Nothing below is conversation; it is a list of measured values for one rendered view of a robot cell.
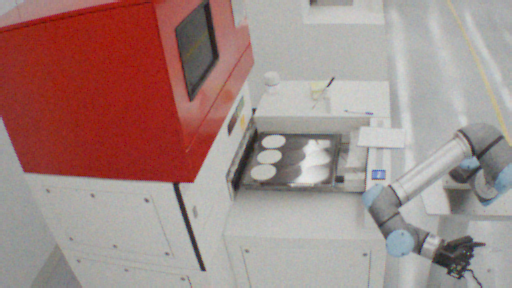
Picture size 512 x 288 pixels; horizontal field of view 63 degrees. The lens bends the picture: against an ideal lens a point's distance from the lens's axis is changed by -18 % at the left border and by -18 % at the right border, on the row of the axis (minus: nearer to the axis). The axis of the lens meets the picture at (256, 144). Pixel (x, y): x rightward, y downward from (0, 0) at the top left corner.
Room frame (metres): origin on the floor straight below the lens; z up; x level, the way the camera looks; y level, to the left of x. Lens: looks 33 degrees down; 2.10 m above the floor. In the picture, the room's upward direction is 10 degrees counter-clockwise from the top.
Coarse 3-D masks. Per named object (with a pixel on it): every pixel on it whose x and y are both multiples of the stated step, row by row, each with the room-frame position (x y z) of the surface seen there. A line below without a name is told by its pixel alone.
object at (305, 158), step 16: (288, 144) 1.80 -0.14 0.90; (304, 144) 1.78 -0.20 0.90; (320, 144) 1.76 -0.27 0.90; (336, 144) 1.74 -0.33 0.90; (256, 160) 1.72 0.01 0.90; (288, 160) 1.69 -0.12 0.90; (304, 160) 1.67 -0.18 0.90; (320, 160) 1.65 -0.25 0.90; (272, 176) 1.60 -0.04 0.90; (288, 176) 1.58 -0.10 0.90; (304, 176) 1.56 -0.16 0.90; (320, 176) 1.55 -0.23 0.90
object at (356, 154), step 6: (354, 138) 1.79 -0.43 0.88; (354, 144) 1.75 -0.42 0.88; (354, 150) 1.70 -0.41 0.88; (360, 150) 1.69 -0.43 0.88; (366, 150) 1.69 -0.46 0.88; (348, 156) 1.67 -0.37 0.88; (354, 156) 1.66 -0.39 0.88; (360, 156) 1.65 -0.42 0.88; (366, 156) 1.65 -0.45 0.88; (366, 162) 1.61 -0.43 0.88; (366, 168) 1.57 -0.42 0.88; (348, 186) 1.48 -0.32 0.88; (354, 186) 1.47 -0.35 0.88; (360, 186) 1.46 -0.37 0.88
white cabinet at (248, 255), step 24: (240, 240) 1.37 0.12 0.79; (264, 240) 1.35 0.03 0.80; (288, 240) 1.32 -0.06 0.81; (312, 240) 1.29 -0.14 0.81; (336, 240) 1.26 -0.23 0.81; (360, 240) 1.23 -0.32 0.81; (384, 240) 1.21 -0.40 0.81; (240, 264) 1.38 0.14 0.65; (264, 264) 1.35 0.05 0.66; (288, 264) 1.32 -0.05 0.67; (312, 264) 1.29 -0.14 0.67; (336, 264) 1.26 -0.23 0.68; (360, 264) 1.23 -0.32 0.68; (384, 264) 1.20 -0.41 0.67
